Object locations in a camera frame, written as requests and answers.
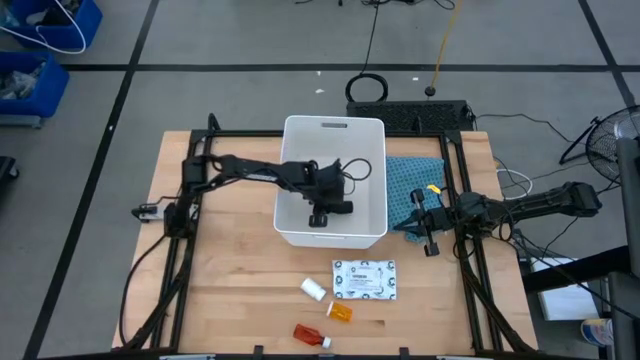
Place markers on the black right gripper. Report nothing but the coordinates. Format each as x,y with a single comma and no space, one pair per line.
440,219

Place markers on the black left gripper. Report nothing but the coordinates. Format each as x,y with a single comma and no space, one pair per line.
330,185

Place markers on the white printed gauze packet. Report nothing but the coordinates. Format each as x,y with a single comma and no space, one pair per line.
364,280

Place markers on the orange pill bottle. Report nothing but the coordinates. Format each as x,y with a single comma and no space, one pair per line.
341,312

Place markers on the red bottle with white cap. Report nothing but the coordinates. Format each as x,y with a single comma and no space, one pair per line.
309,335

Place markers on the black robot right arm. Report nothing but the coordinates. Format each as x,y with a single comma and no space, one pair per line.
540,200

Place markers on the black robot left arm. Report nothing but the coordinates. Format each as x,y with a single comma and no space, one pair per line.
250,172

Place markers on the white plastic basket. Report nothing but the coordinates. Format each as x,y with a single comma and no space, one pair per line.
300,145

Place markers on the blue plastic bin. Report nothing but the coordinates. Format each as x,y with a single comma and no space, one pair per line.
75,30
47,92

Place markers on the yellow tag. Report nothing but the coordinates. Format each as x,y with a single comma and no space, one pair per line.
433,189

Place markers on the blue patterned cloth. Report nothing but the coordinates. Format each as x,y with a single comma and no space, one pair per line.
405,172

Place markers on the small white pill bottle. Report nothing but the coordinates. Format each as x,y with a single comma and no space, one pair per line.
313,289

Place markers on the black keyboard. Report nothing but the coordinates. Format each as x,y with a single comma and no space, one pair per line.
410,116

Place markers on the black table clamp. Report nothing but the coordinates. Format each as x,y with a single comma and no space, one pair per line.
258,351
404,352

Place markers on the white flat box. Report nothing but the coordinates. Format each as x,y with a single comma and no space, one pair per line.
565,302

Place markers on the black standing fan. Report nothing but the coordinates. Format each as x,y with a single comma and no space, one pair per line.
607,145

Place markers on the blue and white container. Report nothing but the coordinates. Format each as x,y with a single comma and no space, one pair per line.
597,331

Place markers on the dark grey column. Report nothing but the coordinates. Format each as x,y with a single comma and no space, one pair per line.
629,215

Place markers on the black aluminium frame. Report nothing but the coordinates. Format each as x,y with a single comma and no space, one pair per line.
240,133

